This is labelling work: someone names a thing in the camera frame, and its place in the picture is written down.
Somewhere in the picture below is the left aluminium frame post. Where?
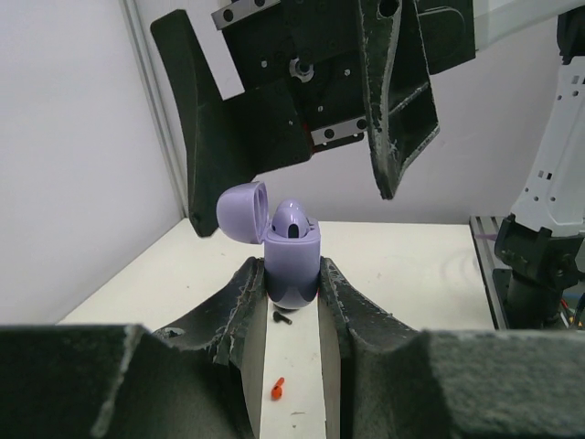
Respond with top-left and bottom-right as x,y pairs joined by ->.
119,0 -> 188,218

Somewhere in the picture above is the purple charging case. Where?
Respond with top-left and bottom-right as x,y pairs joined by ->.
216,181 -> 321,310

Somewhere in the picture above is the red earbud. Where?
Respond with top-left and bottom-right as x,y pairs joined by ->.
271,377 -> 285,401

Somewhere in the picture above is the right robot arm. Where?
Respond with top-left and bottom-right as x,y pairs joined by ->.
150,1 -> 584,329

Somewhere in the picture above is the purple earbud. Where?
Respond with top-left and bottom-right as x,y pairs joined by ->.
271,198 -> 309,239

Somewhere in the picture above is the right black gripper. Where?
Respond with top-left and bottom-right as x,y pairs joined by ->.
150,1 -> 475,237

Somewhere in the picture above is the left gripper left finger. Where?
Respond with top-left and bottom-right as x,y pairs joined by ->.
1,257 -> 267,438

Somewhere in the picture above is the black earbud small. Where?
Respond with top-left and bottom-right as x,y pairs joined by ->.
272,311 -> 293,326

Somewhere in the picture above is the aluminium mounting rail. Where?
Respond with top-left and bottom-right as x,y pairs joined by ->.
469,216 -> 511,329

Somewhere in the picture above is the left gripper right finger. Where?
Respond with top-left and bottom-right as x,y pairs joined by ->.
318,258 -> 584,438

